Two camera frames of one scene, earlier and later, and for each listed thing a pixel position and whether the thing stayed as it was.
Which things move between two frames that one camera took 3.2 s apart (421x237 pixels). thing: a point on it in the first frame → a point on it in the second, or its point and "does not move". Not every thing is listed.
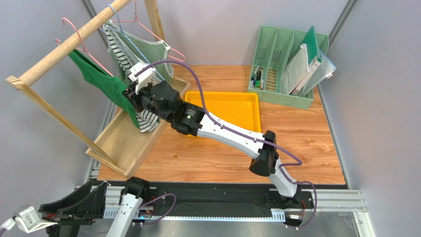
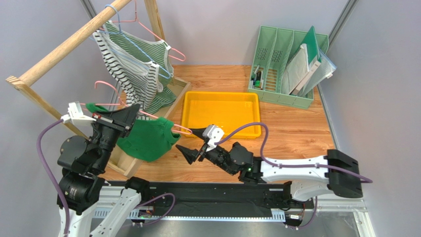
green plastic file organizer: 274,47 does not move
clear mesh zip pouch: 327,67 does not move
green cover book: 313,58 does not move
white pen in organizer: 255,76 does not move
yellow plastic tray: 240,109 does not move
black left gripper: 84,204 → 122,119
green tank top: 103,82 → 149,138
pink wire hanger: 153,32 does not move
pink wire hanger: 84,50 → 177,128
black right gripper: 134,97 → 200,153
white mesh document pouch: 297,69 does not move
